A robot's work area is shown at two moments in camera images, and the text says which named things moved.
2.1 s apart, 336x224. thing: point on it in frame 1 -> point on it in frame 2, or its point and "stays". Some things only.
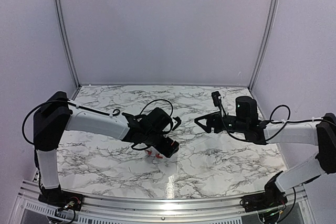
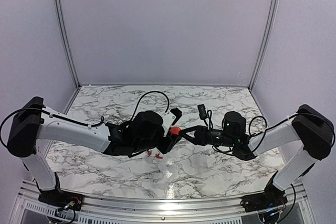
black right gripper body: x=239 y=126 -> x=226 y=140
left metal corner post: x=61 y=19 stays
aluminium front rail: x=24 y=208 stays
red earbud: x=157 y=156 stays
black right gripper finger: x=206 y=128 -> x=188 y=138
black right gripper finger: x=213 y=116 -> x=190 y=129
